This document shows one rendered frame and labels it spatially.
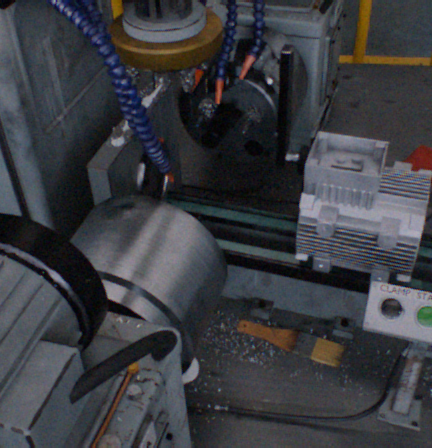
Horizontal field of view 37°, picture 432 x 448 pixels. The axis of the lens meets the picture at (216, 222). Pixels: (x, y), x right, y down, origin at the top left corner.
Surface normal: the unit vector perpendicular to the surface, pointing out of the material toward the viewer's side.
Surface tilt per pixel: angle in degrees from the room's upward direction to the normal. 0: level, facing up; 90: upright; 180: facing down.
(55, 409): 90
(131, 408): 0
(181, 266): 43
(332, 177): 90
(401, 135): 0
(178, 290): 50
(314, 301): 90
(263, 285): 90
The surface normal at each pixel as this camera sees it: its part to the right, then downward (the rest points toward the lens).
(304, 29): -0.31, 0.65
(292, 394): -0.04, -0.74
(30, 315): 0.70, -0.34
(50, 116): 0.95, 0.18
